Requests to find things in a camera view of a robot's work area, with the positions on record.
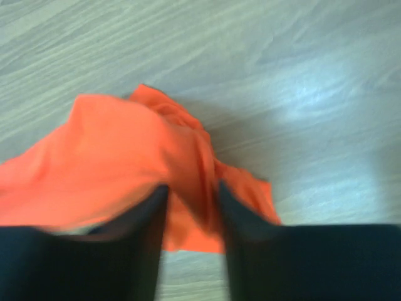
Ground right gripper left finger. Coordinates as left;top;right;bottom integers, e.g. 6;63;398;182
1;185;169;300

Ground orange t shirt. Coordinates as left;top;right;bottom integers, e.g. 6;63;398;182
1;85;280;253

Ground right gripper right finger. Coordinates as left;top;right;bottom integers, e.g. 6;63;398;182
219;182;400;300

